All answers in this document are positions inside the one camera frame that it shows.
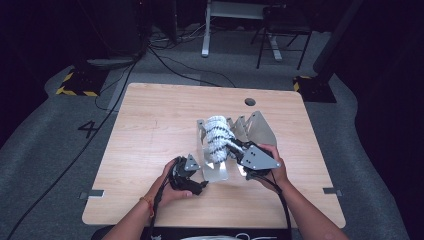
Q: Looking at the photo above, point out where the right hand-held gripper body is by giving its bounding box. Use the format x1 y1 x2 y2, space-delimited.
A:
233 141 282 181

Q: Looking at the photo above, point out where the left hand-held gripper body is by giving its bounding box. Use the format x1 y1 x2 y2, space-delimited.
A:
168 153 202 193

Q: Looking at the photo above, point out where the white black striped cloth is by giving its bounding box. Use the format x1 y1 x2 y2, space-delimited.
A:
203 115 237 165

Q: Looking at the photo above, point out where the expandable metal divider rack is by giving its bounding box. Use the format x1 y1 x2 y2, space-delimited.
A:
196 110 278 184

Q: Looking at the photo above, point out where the person's left hand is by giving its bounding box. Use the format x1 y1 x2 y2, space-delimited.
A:
145 157 195 210

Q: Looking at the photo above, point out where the person's right hand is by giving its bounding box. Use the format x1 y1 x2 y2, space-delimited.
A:
255 143 291 195

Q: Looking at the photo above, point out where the person's dark printed clothing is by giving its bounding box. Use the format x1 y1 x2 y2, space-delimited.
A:
91 224 292 240

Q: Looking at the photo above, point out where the grey tape strip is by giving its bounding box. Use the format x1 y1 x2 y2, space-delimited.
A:
79 189 105 200
322 187 343 197

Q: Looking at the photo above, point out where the black folding chair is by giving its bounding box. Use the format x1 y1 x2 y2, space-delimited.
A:
250 3 314 71

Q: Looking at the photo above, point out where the grey flat stand base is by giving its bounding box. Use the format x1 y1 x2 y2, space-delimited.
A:
86 57 138 70

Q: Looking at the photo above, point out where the black yellow striped stand base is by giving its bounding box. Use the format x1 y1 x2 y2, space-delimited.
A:
55 64 109 98

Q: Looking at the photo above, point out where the left hand-held gripper cable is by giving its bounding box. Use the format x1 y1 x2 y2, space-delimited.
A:
144 162 178 240

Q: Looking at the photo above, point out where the hand-held gripper cable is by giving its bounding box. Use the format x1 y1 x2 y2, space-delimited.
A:
144 162 178 240
265 169 294 240

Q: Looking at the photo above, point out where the red string bracelet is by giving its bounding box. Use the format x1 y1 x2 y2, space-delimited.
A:
139 196 155 220

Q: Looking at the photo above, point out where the right hand-held gripper cable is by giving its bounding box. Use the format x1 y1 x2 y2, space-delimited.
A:
265 169 294 240

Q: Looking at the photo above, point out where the curved black floor cable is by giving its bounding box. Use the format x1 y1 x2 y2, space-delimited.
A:
147 45 238 89

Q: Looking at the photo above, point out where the black post with striped base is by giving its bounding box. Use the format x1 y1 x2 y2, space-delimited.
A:
293 0 365 104

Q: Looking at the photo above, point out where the long black floor cable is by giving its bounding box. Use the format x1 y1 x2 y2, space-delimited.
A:
5 43 149 240

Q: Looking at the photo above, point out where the white desk frame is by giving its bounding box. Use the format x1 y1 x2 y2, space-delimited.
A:
201 0 288 62

